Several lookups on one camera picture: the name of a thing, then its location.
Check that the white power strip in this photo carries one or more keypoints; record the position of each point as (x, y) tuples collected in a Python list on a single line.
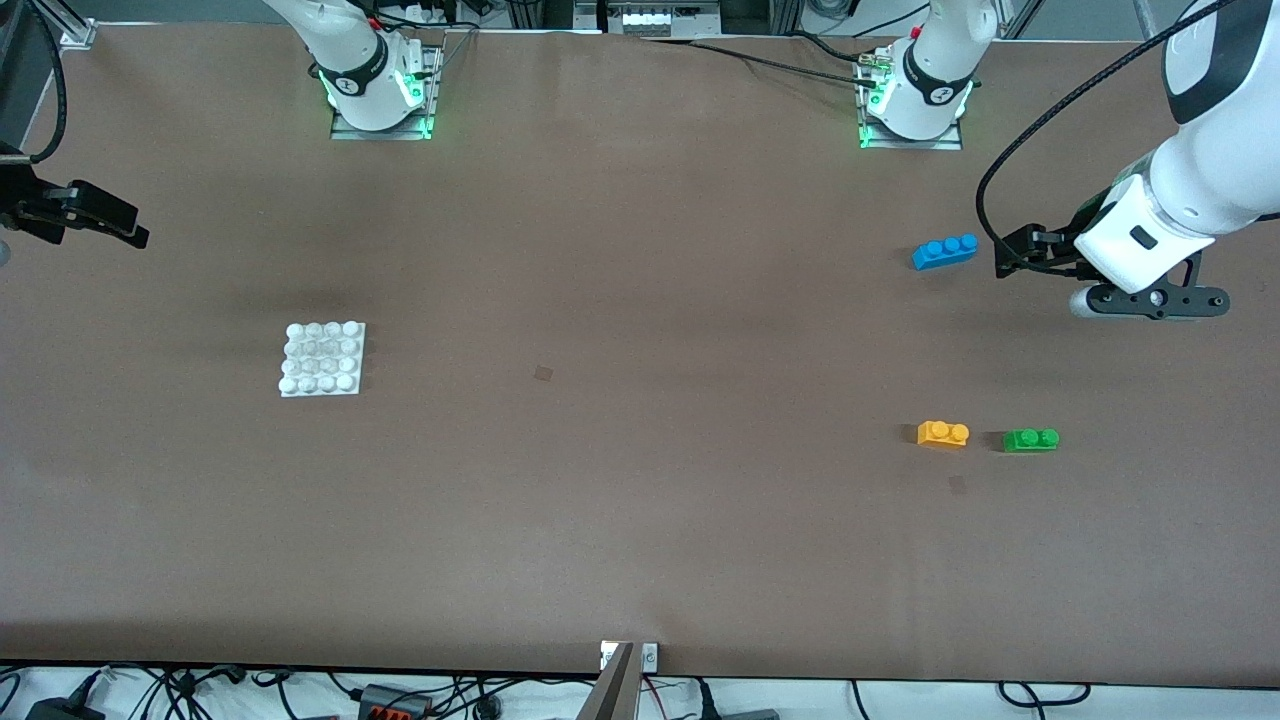
[(650, 20)]

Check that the black power adapter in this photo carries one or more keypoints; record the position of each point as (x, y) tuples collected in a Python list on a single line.
[(60, 712)]

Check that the blue three-stud block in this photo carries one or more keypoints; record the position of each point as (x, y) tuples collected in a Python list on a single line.
[(945, 252)]

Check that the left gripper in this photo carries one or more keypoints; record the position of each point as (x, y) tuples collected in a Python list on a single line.
[(1058, 249)]

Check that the yellow two-stud block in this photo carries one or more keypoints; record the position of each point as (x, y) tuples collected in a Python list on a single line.
[(940, 434)]

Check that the white studded base plate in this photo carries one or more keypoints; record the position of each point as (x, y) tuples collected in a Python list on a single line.
[(320, 360)]

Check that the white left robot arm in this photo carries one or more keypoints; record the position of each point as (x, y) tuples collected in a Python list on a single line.
[(1200, 170)]

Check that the aluminium frame profile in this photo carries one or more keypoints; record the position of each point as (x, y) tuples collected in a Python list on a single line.
[(75, 32)]

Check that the small metal table bracket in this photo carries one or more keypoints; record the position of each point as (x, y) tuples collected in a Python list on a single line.
[(650, 657)]

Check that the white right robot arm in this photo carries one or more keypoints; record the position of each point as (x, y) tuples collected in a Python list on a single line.
[(350, 50)]

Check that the grey tapered stand bar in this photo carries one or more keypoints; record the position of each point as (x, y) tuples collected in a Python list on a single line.
[(612, 695)]

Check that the green two-stud block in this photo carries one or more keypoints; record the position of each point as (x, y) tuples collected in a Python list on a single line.
[(1030, 440)]

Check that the black adapter with orange plugs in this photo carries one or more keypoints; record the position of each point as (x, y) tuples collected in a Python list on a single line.
[(395, 705)]

